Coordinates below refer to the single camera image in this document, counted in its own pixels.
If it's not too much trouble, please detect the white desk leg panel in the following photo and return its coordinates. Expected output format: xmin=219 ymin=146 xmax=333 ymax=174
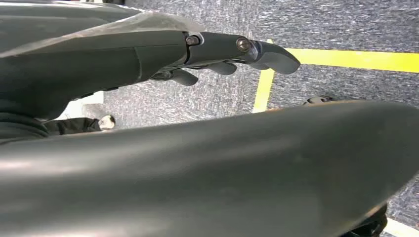
xmin=55 ymin=91 xmax=105 ymax=120

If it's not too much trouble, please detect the robot left arm ribbed sleeve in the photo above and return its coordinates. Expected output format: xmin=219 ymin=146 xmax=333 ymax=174
xmin=0 ymin=112 xmax=50 ymax=145

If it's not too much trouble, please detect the pale floor tape strip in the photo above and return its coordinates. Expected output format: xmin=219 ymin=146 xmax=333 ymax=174
xmin=380 ymin=217 xmax=419 ymax=237

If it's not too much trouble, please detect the person's leg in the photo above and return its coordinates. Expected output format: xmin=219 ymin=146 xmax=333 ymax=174
xmin=43 ymin=115 xmax=116 ymax=137

